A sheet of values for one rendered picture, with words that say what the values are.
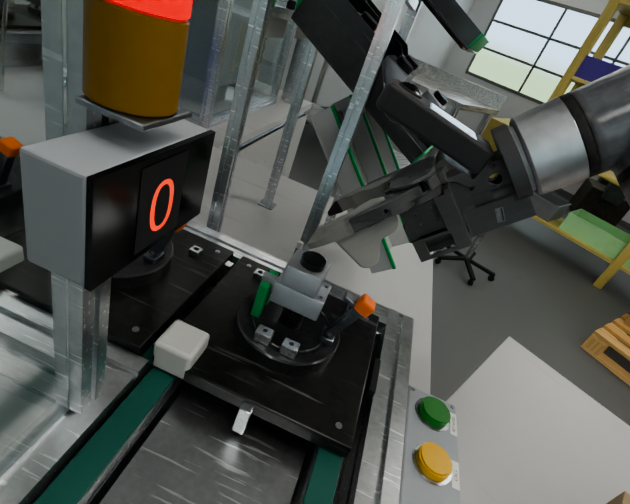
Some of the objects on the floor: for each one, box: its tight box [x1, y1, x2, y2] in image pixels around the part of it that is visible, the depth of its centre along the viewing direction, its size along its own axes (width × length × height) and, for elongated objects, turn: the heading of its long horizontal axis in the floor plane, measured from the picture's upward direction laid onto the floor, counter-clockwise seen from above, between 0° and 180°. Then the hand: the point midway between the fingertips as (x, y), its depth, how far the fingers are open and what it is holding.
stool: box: [435, 233, 495, 286], centre depth 299 cm, size 50×48×60 cm
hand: (323, 219), depth 45 cm, fingers open, 8 cm apart
